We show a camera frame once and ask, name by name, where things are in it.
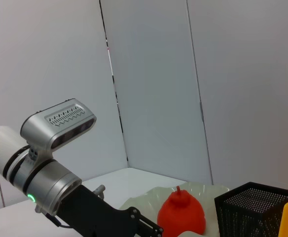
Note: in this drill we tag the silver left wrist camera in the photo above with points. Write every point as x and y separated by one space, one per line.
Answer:
60 123

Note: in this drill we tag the black mesh pen holder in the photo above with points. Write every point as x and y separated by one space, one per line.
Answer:
240 217

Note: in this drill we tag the clear glass bowl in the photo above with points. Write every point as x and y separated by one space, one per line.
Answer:
144 200

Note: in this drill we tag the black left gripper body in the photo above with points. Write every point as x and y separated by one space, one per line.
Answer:
97 217

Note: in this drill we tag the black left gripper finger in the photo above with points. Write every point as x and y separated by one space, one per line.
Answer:
149 228

